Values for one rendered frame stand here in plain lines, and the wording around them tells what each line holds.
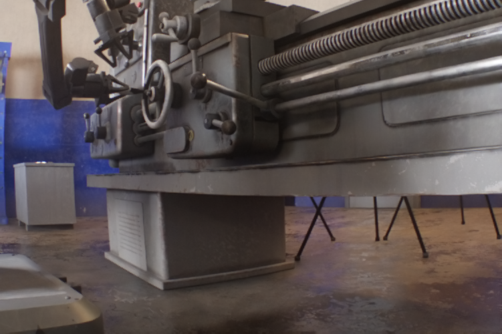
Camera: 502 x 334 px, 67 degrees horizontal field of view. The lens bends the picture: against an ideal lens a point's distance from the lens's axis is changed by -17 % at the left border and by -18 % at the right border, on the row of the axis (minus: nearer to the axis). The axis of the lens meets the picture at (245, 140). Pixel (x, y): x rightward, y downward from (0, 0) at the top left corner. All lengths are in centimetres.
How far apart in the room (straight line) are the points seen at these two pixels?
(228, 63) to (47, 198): 282
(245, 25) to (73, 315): 88
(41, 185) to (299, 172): 303
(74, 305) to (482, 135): 74
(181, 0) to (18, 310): 174
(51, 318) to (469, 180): 63
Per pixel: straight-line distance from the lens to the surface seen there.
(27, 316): 64
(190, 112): 128
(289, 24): 116
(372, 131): 98
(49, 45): 113
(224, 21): 119
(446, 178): 67
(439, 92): 88
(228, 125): 98
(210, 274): 187
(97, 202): 524
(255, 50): 115
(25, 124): 511
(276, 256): 205
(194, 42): 115
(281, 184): 93
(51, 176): 375
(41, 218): 373
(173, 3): 210
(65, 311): 66
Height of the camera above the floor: 45
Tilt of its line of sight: 4 degrees up
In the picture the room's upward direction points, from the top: 2 degrees counter-clockwise
